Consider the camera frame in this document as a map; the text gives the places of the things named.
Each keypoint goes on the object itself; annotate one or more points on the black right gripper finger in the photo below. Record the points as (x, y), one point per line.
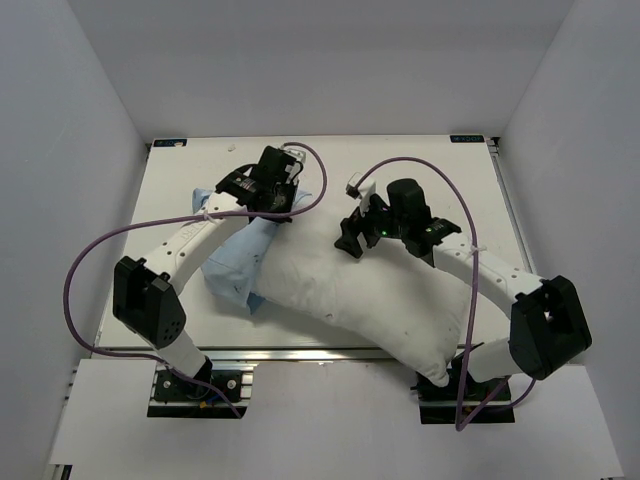
(349, 244)
(351, 225)

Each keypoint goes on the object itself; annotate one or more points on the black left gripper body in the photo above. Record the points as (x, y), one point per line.
(284, 195)

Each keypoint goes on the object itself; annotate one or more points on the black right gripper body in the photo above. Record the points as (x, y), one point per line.
(377, 223)

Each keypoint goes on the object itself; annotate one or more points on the white pillow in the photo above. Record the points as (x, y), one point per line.
(395, 301)

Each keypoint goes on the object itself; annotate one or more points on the light blue pillowcase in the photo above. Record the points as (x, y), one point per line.
(240, 255)

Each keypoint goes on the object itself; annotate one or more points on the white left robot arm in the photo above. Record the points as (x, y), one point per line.
(146, 291)

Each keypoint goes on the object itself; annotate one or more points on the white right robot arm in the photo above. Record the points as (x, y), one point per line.
(548, 327)

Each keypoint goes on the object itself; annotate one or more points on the right blue corner label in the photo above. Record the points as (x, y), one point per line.
(464, 139)

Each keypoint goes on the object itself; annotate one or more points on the blue corner label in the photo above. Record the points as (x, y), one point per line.
(169, 143)
(464, 139)

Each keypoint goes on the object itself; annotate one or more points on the left blue corner label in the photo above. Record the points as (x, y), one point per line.
(169, 143)

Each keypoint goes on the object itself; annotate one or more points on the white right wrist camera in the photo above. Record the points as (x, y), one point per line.
(361, 188)

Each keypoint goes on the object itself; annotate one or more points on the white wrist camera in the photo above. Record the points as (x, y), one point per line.
(298, 160)
(361, 188)

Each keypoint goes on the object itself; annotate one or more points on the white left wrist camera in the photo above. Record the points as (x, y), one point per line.
(298, 160)

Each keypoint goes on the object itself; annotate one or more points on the aluminium table front rail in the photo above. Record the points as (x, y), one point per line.
(218, 355)

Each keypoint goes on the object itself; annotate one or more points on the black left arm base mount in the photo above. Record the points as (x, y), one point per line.
(174, 398)

